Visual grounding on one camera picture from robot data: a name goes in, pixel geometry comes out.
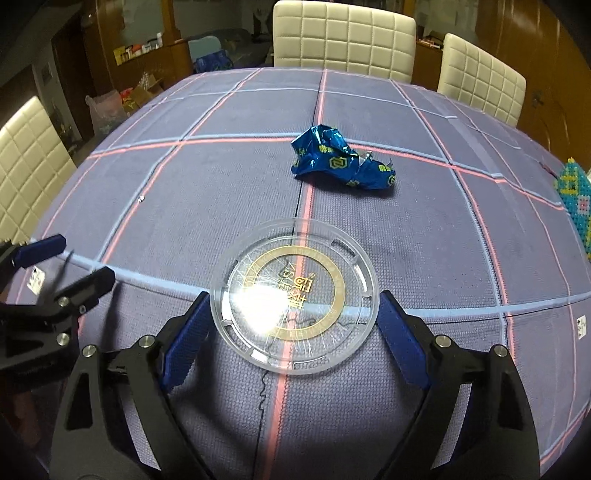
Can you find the cream quilted dining chair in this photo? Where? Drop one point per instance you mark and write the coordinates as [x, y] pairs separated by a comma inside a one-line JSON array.
[[27, 170], [480, 78], [341, 37]]

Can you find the pink plastic bag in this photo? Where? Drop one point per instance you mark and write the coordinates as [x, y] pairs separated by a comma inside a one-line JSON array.
[[106, 113]]

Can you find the clear round plastic lid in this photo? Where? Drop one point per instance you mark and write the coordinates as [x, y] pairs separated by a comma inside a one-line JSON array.
[[295, 295]]

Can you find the light blue chair back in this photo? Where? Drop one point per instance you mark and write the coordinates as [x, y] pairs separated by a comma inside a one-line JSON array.
[[205, 46]]

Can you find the blue printed bag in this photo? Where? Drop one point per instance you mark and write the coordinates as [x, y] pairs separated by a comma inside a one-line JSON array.
[[212, 62]]

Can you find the grey sofa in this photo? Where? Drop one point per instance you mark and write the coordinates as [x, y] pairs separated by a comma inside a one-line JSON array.
[[244, 48]]

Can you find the purple plaid tablecloth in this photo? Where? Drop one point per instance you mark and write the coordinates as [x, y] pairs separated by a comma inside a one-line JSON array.
[[415, 230]]

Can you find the crumpled blue foil wrapper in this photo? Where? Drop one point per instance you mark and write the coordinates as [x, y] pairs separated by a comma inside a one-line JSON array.
[[323, 157]]

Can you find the colourful beaded mat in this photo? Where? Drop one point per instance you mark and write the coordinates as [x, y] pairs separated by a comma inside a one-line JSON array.
[[575, 203]]

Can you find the open cardboard box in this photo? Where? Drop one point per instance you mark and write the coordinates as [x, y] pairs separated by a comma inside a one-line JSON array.
[[143, 94]]

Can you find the wooden cabinet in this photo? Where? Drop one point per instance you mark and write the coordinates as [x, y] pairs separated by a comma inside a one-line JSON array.
[[175, 64]]

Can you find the group of jars and bottles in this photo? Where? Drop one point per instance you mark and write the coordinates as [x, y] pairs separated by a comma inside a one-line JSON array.
[[136, 50]]

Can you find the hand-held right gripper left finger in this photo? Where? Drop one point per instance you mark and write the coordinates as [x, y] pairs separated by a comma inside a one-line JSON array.
[[189, 341]]

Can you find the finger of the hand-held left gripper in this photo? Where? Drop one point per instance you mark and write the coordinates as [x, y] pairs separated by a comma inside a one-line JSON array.
[[41, 249], [87, 288]]

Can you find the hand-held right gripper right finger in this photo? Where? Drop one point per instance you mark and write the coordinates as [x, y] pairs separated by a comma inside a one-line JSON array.
[[401, 341]]

